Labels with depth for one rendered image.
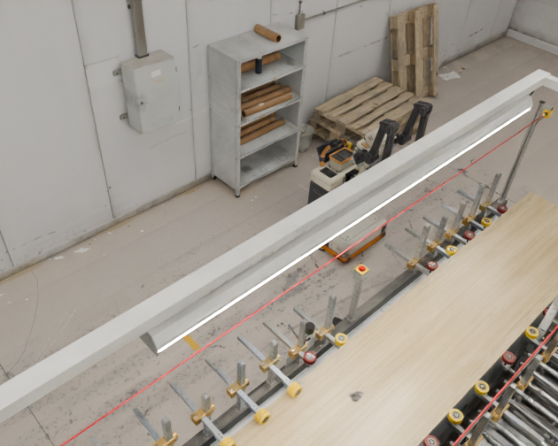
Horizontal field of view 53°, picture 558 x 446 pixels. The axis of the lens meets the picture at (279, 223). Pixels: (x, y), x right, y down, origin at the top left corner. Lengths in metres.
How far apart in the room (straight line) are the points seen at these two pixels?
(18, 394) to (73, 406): 2.89
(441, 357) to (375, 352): 0.41
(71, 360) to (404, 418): 2.20
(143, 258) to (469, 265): 2.89
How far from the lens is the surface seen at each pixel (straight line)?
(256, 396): 3.61
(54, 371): 1.68
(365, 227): 5.36
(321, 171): 5.07
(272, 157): 6.37
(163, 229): 5.66
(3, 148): 4.83
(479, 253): 4.48
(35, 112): 4.81
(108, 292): 5.16
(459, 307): 4.04
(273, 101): 5.74
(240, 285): 1.92
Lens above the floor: 3.80
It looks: 42 degrees down
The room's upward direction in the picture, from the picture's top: 4 degrees clockwise
